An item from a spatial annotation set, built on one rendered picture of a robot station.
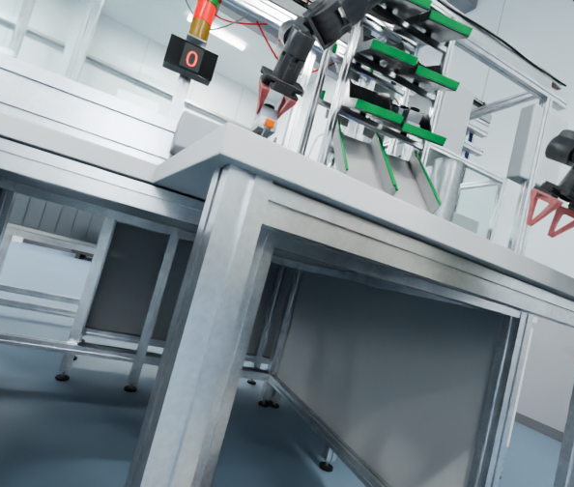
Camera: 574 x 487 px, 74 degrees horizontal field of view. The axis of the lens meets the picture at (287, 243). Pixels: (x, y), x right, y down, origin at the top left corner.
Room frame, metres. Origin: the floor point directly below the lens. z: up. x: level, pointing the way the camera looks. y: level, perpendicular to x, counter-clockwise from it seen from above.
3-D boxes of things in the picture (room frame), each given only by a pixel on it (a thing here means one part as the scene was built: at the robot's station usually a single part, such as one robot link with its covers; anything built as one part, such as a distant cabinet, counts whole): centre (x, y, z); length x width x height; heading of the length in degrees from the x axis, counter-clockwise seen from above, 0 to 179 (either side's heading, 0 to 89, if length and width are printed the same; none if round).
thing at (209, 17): (0.94, 0.36, 1.33); 0.05 x 0.05 x 0.05
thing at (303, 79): (2.08, 0.14, 1.56); 0.04 x 0.04 x 1.39; 22
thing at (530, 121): (2.09, -1.24, 1.42); 0.30 x 0.09 x 1.13; 112
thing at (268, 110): (0.91, 0.13, 1.09); 0.08 x 0.04 x 0.07; 23
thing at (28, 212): (2.56, 1.49, 0.73); 0.62 x 0.42 x 0.23; 112
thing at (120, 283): (2.41, -0.07, 0.43); 2.20 x 0.38 x 0.86; 112
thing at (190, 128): (0.67, 0.13, 0.93); 0.21 x 0.07 x 0.06; 112
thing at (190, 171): (0.84, -0.15, 0.84); 0.90 x 0.70 x 0.03; 119
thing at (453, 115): (2.04, -0.65, 1.50); 0.38 x 0.21 x 0.88; 22
